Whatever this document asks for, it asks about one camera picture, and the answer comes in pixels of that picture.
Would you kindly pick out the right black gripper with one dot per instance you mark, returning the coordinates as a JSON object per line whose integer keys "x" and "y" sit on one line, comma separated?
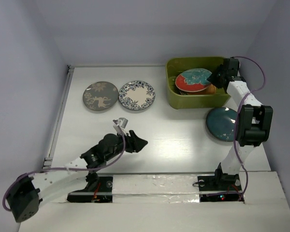
{"x": 212, "y": 77}

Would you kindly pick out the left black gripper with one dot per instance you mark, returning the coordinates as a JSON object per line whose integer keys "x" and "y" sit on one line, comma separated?
{"x": 133, "y": 143}

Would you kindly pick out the orange woven plate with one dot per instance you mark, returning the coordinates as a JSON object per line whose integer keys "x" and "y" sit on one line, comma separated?
{"x": 211, "y": 89}

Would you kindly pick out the red and teal plate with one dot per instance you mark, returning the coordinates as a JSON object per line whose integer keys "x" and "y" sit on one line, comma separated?
{"x": 193, "y": 80}

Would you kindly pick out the dark teal plate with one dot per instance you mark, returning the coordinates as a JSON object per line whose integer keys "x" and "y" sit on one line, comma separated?
{"x": 220, "y": 122}

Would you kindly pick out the blue floral white plate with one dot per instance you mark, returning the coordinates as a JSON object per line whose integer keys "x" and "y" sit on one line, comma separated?
{"x": 136, "y": 95}

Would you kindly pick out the grey deer plate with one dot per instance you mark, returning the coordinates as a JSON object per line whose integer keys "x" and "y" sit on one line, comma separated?
{"x": 100, "y": 96}

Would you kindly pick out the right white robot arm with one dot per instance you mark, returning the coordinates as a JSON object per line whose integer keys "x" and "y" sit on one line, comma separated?
{"x": 252, "y": 124}

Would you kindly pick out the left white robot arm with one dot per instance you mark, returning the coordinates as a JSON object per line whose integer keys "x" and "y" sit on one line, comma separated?
{"x": 31, "y": 191}

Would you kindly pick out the olive green plastic bin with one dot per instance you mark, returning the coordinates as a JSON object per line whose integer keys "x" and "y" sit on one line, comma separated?
{"x": 175, "y": 66}

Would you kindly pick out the silver foil strip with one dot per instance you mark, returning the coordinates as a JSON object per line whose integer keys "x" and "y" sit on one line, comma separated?
{"x": 155, "y": 188}

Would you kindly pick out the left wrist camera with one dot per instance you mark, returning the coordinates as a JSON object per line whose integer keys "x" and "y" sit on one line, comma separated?
{"x": 120, "y": 123}

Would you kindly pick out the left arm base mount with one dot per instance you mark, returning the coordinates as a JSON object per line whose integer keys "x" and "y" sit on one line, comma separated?
{"x": 97, "y": 190}

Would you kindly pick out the aluminium frame rail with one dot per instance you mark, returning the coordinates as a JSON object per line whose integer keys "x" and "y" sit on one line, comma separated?
{"x": 54, "y": 135}

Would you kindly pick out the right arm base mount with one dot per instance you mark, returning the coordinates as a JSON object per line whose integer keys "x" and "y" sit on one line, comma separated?
{"x": 219, "y": 187}

